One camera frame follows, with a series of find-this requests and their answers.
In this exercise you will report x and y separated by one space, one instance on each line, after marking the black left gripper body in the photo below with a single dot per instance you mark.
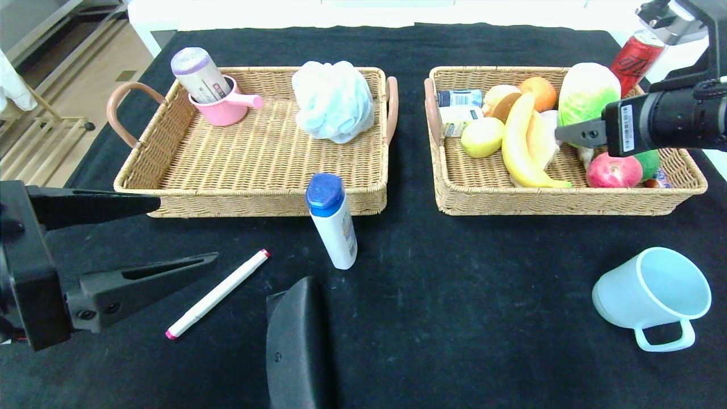
35 267

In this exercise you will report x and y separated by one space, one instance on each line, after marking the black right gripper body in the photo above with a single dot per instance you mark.
625 128

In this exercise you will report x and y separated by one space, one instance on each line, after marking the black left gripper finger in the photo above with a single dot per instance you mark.
93 208
122 291

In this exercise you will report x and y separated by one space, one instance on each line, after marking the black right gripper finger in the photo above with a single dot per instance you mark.
582 134

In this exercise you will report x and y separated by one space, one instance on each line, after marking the yellow banana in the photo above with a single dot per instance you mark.
517 147

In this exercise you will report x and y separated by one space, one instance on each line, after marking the pink round bun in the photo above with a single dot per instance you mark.
497 99

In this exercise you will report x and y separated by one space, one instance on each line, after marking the yellow lemon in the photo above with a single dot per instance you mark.
483 136

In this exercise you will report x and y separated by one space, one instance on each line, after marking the light teal mug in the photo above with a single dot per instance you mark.
653 289

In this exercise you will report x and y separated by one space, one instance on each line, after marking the wicker basket with food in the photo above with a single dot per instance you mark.
483 196

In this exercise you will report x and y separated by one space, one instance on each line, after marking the wicker basket with toiletries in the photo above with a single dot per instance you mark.
255 153

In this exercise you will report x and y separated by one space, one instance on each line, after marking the small white toy vegetable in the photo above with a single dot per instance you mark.
585 160

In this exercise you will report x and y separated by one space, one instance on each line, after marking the pale pink onion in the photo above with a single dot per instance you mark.
555 117

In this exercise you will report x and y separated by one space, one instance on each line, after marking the golden bread loaf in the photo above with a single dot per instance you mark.
542 142

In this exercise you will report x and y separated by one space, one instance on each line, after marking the green round fruit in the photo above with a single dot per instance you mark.
650 162

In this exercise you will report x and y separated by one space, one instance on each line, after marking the green white napa cabbage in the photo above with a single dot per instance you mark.
588 91

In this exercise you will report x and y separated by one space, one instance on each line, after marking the red apple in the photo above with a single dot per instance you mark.
613 172

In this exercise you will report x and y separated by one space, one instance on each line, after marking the large orange fruit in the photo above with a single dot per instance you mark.
542 94

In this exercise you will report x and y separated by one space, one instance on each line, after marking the colourful snack wrapper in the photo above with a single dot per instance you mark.
659 182

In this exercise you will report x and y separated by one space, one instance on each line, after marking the red soda can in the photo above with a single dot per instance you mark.
633 62

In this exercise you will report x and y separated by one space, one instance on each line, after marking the black table cloth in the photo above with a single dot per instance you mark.
113 375

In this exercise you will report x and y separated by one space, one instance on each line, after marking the wooden rolling rack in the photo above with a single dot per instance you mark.
62 120

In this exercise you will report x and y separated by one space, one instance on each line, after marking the white marker pink ends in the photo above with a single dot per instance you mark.
218 292

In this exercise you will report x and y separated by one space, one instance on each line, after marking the small blue labelled bottle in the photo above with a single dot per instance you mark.
459 98

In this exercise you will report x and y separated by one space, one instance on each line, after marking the white juice carton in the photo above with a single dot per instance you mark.
451 122

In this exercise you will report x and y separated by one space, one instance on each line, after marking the white hanging cloth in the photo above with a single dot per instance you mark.
11 85

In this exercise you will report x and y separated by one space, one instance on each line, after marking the pink plastic cup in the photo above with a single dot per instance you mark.
227 111

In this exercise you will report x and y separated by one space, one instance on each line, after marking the purple capped bottle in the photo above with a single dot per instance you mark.
199 74

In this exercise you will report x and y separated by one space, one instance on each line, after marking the black curved plastic object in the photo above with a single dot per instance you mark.
295 352

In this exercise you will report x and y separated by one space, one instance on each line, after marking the grey metal shelf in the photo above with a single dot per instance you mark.
34 23

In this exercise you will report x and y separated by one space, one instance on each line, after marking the white bottle blue cap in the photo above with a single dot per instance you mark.
338 233

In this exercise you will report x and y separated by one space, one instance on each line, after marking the light blue bath loofah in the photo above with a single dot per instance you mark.
332 102

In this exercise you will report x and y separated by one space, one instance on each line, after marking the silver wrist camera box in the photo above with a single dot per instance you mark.
670 23

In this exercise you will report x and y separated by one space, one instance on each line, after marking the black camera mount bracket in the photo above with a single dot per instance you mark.
718 40

